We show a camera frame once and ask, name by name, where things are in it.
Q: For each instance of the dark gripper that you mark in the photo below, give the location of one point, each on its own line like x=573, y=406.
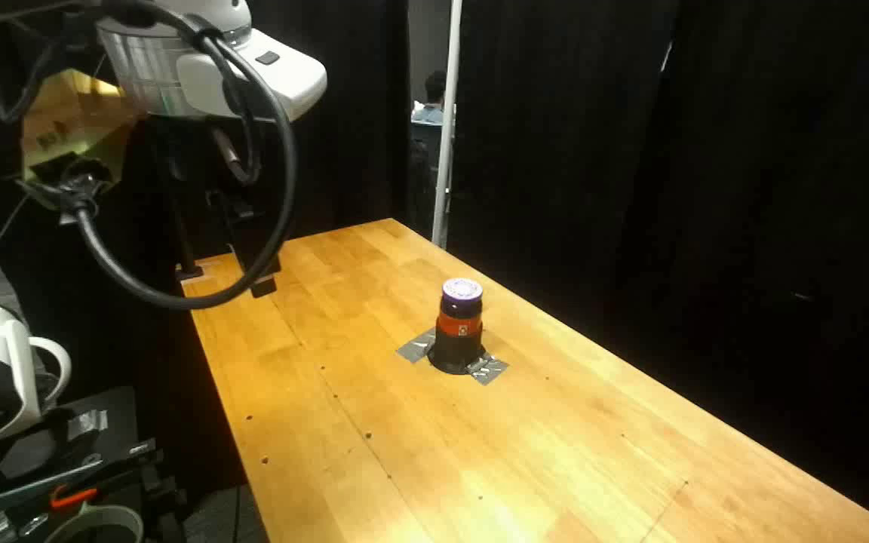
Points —
x=198, y=167

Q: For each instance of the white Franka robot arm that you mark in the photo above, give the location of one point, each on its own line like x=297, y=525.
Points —
x=202, y=61

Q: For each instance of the yellow taped block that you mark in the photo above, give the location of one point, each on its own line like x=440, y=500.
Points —
x=73, y=120

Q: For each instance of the white vertical pole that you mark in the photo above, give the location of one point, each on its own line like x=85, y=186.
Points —
x=445, y=120

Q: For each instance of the orange clip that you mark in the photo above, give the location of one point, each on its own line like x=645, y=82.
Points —
x=73, y=497

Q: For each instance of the black curtain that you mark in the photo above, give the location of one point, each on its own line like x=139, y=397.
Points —
x=717, y=199

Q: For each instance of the black equipment frame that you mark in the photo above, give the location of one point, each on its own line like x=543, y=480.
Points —
x=73, y=452

